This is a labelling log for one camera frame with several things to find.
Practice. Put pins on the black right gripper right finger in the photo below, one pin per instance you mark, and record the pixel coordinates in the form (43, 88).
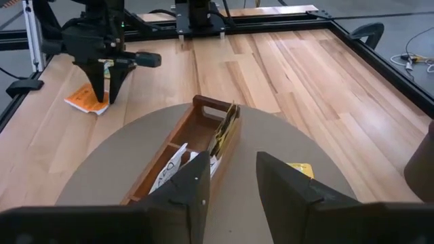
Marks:
(291, 210)

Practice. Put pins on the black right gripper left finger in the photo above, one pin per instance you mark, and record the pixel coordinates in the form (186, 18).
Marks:
(190, 203)

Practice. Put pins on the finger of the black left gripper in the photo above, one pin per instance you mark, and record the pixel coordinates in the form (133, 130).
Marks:
(96, 78)
(117, 78)

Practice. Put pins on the green and yellow tea packet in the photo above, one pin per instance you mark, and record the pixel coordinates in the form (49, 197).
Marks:
(107, 69)

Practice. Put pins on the white and orange tea packet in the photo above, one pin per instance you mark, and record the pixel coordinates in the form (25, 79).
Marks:
(169, 169)

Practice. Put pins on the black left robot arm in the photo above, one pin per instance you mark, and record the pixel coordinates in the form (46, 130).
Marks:
(200, 13)

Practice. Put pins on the wooden tea organizer box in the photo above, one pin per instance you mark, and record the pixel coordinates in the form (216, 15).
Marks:
(200, 128)

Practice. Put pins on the black table clamp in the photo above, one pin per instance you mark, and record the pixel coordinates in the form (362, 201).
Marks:
(23, 87)
(368, 32)

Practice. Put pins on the round grey mat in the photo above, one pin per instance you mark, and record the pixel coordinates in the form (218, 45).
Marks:
(112, 169)

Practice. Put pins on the silver aluminium post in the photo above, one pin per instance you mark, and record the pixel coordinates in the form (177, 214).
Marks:
(32, 34)

